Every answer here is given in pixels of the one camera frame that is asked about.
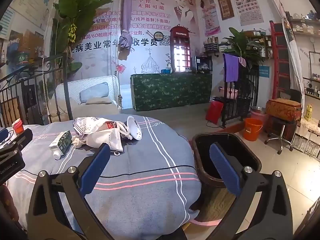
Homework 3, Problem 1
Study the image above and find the black picture frame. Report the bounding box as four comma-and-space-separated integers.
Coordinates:
195, 56, 213, 74

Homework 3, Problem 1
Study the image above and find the large wall poster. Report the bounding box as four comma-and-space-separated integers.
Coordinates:
75, 0, 201, 80

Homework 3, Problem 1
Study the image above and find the red bag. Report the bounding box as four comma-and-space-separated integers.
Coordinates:
205, 100, 224, 125

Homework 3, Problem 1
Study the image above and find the white swing chair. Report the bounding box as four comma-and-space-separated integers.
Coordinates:
55, 75, 122, 110

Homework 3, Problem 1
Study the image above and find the black metal railing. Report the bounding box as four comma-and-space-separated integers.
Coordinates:
0, 53, 74, 128

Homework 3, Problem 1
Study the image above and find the purple towel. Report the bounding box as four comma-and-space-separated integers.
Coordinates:
222, 53, 240, 82

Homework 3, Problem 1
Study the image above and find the black metal rack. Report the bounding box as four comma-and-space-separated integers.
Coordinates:
221, 54, 260, 128

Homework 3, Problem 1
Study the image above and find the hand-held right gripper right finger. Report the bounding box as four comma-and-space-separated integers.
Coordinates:
207, 142, 293, 240

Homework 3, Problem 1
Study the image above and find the yellow bottle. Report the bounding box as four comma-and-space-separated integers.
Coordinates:
304, 104, 313, 122

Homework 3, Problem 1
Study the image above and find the green leafy potted plant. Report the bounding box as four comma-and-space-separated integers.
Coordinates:
222, 27, 266, 66

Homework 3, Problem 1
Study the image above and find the purple white plastic cup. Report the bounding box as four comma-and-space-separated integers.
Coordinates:
127, 116, 143, 140

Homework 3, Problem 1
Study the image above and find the banana plant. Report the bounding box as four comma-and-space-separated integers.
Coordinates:
52, 0, 118, 64

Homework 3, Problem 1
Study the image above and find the pink wall poster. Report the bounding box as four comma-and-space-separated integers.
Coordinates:
199, 0, 222, 37

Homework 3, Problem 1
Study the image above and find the red telephone booth cabinet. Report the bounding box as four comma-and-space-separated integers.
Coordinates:
170, 26, 191, 73

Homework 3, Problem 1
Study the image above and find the white hanging cord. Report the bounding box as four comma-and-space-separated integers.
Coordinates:
42, 56, 51, 101

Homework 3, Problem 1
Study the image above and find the white printed plastic bag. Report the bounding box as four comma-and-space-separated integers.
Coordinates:
73, 116, 131, 140

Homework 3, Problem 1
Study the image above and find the orange bucket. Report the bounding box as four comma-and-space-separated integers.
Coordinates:
242, 117, 264, 142

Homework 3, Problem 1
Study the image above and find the brown patterned case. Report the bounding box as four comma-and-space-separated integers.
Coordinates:
265, 98, 302, 123

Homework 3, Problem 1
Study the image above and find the white tissue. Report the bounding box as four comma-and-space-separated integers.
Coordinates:
71, 135, 87, 147

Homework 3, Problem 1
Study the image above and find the small pink basin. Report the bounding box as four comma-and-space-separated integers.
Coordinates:
218, 87, 238, 99

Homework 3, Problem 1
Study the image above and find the pink bucket with metal bowl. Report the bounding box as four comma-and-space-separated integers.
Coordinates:
250, 106, 268, 123

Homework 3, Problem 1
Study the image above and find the beige blanket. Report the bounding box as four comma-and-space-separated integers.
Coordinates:
47, 96, 121, 123

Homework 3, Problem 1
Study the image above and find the red paper cup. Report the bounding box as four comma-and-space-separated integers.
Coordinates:
12, 118, 25, 135

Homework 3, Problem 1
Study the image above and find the black trash bin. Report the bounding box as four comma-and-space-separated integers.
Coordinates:
191, 132, 262, 222

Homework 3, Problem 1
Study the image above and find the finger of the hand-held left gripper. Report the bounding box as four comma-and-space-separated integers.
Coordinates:
15, 128, 33, 152

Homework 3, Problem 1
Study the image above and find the green round tin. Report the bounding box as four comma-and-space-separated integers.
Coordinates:
15, 51, 32, 67

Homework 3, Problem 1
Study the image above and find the brown cardboard box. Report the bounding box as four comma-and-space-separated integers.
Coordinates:
24, 30, 44, 53

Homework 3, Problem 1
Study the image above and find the white chart wall poster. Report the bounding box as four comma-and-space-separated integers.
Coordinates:
229, 0, 264, 26

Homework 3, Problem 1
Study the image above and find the green patterned cabinet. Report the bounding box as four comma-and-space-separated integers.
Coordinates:
130, 73, 212, 112

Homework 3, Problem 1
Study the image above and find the wall shelf with bottles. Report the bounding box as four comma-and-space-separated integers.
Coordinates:
204, 36, 223, 56

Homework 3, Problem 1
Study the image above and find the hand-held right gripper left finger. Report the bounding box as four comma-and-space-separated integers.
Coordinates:
27, 144, 111, 240

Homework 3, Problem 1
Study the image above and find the blue grey cushion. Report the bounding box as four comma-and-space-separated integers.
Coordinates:
79, 82, 109, 103

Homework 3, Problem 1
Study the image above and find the red ladder shelf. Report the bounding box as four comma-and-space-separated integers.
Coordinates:
269, 21, 286, 100

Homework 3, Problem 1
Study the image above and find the brown building wall poster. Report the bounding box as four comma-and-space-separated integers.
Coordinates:
214, 0, 235, 21

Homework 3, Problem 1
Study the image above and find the rolling stool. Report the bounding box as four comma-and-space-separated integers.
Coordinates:
264, 119, 298, 155

